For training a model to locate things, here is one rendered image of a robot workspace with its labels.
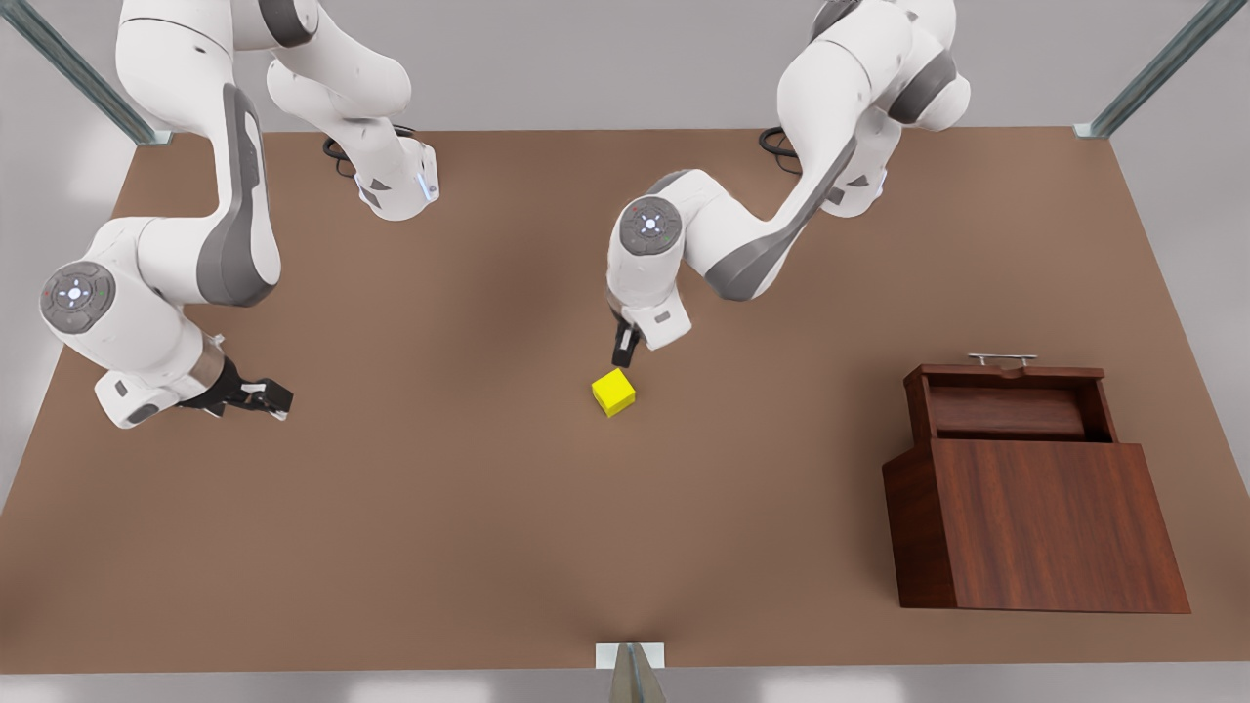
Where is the dark wooden drawer cabinet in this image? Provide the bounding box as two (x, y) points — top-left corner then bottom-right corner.
(882, 364), (1192, 615)

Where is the yellow cube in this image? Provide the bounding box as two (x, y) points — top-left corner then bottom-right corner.
(591, 368), (637, 419)

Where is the black cable loop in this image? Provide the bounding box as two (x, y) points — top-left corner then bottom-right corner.
(322, 124), (417, 183)
(759, 126), (808, 178)

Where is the silver frame post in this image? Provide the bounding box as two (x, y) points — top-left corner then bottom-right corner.
(596, 641), (667, 703)
(1073, 0), (1250, 140)
(0, 0), (173, 146)

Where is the wooden drawer with silver handle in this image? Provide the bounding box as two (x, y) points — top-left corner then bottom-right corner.
(903, 353), (1119, 446)

